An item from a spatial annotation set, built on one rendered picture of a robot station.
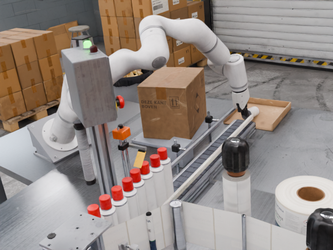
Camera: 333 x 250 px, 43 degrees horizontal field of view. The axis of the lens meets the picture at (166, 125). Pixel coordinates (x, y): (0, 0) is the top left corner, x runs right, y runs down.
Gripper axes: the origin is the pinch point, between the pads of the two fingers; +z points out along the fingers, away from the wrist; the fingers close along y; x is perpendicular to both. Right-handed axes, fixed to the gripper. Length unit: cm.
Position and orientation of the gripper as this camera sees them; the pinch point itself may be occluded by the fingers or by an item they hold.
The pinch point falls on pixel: (244, 111)
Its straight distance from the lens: 208.8
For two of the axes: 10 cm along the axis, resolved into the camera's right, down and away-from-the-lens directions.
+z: 2.7, 7.2, 6.4
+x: 8.5, 1.4, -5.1
